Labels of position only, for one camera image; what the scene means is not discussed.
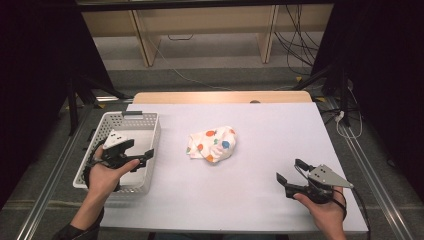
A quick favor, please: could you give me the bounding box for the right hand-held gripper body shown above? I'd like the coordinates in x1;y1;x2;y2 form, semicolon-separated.
284;163;355;205

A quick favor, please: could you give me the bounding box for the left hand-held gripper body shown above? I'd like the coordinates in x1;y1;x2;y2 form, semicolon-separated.
98;129;148;170

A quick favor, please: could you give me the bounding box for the white perforated plastic basket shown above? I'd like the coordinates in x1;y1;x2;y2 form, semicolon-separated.
72;110;162;196

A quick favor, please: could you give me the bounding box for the white cloth with coloured spots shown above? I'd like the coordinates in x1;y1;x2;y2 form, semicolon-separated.
185;125;238;164

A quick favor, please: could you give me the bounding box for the person's right hand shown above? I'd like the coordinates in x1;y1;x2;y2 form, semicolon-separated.
292;185;348;232

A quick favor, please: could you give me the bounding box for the person's left hand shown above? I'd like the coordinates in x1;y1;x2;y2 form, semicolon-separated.
87;154;141;201

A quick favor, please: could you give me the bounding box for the white table mat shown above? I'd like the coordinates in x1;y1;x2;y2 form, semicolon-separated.
99;102;370;234

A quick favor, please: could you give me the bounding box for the black tripod stand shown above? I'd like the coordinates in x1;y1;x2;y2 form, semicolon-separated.
64;73;135;137
292;59;355;128

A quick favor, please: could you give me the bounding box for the wooden table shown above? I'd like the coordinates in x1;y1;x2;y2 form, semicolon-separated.
132;91;313;105

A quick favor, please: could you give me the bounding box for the black curtain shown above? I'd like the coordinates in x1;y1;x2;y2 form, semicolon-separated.
311;0;424;202
0;0;115;209

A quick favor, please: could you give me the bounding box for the light wooden shelf unit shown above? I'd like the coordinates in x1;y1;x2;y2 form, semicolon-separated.
75;0;335;68

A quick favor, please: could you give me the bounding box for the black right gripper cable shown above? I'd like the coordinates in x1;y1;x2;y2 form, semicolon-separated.
351;187;373;240

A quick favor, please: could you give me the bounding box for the aluminium floor rail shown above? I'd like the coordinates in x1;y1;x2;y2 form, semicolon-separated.
15;99;98;240
323;97;415;240

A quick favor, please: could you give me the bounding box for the white plug with cable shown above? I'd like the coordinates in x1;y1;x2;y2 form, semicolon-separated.
334;110;364;140

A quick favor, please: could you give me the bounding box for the thin white floor cable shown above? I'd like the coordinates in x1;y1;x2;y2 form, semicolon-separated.
146;33;235;92

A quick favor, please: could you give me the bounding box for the bundle of black cables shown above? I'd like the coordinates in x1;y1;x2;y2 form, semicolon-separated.
273;4;322;77

